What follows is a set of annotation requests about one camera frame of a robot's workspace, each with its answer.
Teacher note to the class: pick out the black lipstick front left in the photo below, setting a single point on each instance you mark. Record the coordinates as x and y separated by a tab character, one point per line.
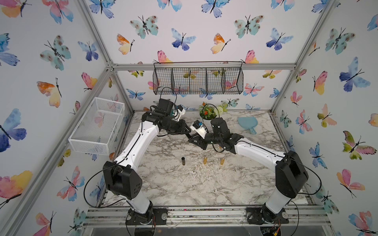
183	161

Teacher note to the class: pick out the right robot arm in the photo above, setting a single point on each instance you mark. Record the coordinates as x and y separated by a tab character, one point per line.
290	173

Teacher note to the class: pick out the light blue hand mirror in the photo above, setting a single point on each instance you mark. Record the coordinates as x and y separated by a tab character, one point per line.
248	123

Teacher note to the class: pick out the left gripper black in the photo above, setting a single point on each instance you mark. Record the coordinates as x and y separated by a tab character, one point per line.
180	131

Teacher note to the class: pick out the white potted artificial plant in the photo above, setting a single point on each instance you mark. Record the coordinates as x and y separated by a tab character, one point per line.
208	112

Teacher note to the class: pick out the white mesh wall basket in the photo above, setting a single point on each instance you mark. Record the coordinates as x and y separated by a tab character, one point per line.
96	130

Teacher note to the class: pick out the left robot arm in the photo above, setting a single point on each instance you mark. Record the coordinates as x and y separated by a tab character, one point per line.
121	177

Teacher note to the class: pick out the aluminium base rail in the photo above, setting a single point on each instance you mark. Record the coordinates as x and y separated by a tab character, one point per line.
207	216

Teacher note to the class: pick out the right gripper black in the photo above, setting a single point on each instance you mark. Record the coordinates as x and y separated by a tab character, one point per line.
201	142

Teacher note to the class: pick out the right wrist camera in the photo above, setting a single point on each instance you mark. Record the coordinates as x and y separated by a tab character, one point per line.
199	128

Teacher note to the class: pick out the black wire wall basket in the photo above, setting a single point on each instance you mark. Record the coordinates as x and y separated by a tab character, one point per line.
201	78

